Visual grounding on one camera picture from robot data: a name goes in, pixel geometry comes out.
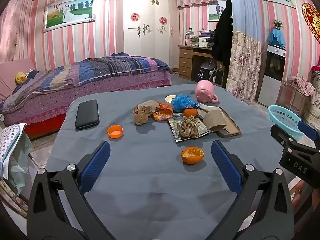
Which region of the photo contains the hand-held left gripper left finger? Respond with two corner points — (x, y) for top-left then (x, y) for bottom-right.
(27, 140), (112, 240)

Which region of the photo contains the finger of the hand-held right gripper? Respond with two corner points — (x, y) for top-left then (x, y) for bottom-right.
(271, 124), (320, 155)
(297, 120), (320, 141)

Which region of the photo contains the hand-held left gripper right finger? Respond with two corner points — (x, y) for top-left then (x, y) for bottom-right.
(211, 140), (294, 240)

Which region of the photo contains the light blue plastic basket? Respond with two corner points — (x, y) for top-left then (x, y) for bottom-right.
(268, 105), (304, 138)

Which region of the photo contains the orange peel half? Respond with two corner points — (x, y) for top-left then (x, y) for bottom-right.
(181, 146), (205, 165)

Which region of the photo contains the orange bottle cap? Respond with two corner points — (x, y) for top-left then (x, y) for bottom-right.
(107, 125), (124, 139)

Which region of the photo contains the cardboard tube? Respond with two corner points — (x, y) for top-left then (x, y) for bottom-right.
(203, 106), (227, 132)

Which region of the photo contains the small brown paper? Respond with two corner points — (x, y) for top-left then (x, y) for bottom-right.
(178, 115), (199, 138)

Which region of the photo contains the white wrapper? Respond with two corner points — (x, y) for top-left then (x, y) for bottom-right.
(197, 103), (213, 118)

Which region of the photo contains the silver snack wrapper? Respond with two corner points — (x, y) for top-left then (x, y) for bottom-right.
(168, 114), (213, 142)

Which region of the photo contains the large brown paper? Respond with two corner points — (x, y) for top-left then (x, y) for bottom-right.
(132, 100), (159, 126)

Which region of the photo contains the blue plastic bag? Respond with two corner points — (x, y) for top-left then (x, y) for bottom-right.
(171, 94), (199, 113)

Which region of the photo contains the orange snack wrapper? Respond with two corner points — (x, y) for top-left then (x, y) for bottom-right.
(152, 102), (174, 121)

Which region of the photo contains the person's right hand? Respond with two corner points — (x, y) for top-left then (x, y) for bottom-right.
(291, 180), (305, 207)

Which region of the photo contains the floral covered cabinet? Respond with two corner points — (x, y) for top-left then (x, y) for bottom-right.
(304, 70), (320, 128)

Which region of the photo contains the metal rack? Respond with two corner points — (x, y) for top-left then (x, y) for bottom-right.
(282, 81), (307, 115)

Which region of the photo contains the tan phone case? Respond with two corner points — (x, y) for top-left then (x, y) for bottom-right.
(197, 106), (242, 138)

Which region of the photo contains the pink garment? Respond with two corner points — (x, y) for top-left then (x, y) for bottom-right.
(286, 76), (317, 97)

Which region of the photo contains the water dispenser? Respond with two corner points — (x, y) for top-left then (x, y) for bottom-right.
(257, 44), (287, 107)

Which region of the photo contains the black smartphone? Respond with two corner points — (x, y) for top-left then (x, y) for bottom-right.
(75, 99), (100, 130)

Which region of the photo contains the grey-blue tablecloth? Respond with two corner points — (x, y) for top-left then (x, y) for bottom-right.
(46, 84), (293, 240)

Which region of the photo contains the pale green plastic bag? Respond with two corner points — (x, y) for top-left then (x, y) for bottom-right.
(5, 130), (33, 195)

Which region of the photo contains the bed with purple dotted cover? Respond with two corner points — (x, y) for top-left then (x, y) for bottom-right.
(0, 52), (175, 140)

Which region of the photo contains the pink pig mug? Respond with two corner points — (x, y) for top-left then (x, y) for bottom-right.
(195, 80), (218, 104)

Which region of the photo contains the blue and floral curtain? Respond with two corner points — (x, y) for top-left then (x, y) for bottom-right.
(226, 0), (262, 103)

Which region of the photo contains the polka dot cloth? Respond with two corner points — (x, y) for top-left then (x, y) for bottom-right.
(0, 123), (28, 165)

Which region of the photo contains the floral patterned basket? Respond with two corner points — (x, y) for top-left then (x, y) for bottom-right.
(0, 177), (28, 218)

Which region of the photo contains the black box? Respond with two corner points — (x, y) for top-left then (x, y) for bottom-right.
(195, 66), (212, 82)

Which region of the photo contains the blue cloth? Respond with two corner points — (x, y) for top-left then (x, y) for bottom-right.
(267, 28), (286, 48)

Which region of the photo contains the striped patchwork quilt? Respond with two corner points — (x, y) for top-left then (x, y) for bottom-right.
(1, 52), (173, 113)

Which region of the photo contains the wooden desk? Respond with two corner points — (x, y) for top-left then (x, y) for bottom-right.
(177, 45), (229, 87)

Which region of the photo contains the black hanging coat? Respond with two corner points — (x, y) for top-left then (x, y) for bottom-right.
(211, 0), (234, 67)

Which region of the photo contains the yellow duck plush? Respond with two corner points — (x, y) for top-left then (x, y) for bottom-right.
(15, 71), (28, 85)

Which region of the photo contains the white box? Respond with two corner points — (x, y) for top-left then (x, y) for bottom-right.
(190, 36), (213, 48)

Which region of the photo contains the pink padded headboard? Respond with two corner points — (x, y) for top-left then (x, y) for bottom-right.
(0, 57), (37, 100)

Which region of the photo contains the white wardrobe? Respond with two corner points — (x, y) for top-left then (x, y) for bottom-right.
(117, 0), (180, 69)

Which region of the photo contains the desk lamp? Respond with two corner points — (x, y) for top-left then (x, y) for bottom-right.
(184, 27), (195, 47)

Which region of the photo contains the small framed portrait photo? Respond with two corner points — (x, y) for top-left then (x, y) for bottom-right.
(207, 0), (229, 22)

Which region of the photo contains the framed wedding photo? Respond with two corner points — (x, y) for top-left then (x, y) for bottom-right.
(42, 0), (97, 33)

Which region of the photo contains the pink patterned curtain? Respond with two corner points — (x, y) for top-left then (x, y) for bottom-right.
(0, 0), (28, 63)

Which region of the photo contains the red heart wall decoration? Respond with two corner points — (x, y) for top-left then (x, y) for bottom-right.
(301, 2), (320, 43)

